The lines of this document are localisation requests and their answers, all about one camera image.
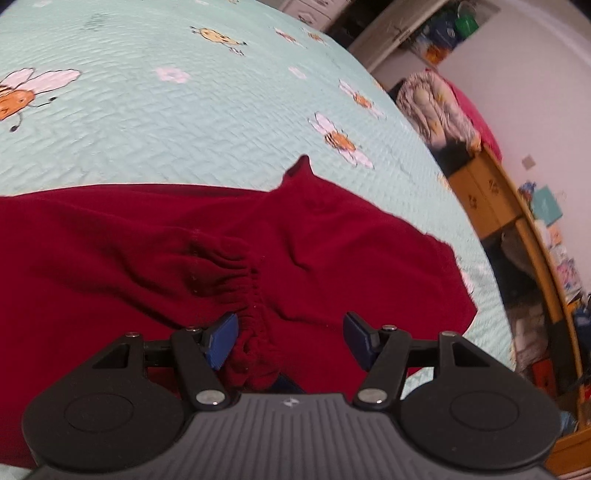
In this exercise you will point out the light green quilted bedspread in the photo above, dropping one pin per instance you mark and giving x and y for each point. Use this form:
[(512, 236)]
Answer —
[(223, 93)]

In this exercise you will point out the pink red pillow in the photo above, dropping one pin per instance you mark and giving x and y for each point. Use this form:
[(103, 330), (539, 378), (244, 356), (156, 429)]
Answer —
[(469, 108)]

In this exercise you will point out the wooden bedside cabinet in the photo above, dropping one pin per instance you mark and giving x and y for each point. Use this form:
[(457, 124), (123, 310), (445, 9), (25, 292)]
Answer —
[(546, 348)]

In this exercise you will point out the dark red knit sweater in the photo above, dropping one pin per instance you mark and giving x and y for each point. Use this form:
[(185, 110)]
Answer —
[(80, 267)]

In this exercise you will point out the white door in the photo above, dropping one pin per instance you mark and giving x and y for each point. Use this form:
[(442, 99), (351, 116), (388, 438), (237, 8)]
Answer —
[(391, 28)]

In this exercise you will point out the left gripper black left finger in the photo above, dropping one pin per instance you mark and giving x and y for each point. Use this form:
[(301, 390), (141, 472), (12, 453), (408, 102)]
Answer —
[(199, 355)]

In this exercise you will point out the wall socket plate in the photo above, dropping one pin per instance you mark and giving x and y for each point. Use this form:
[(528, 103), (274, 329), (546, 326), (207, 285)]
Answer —
[(528, 163)]

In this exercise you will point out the white drawer cabinet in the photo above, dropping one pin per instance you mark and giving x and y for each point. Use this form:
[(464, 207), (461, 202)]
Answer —
[(318, 14)]

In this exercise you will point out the rolled floral quilt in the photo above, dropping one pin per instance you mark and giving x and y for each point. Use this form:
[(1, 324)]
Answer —
[(432, 108)]

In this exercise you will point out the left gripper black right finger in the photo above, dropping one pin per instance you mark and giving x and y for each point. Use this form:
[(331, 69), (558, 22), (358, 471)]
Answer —
[(383, 354)]

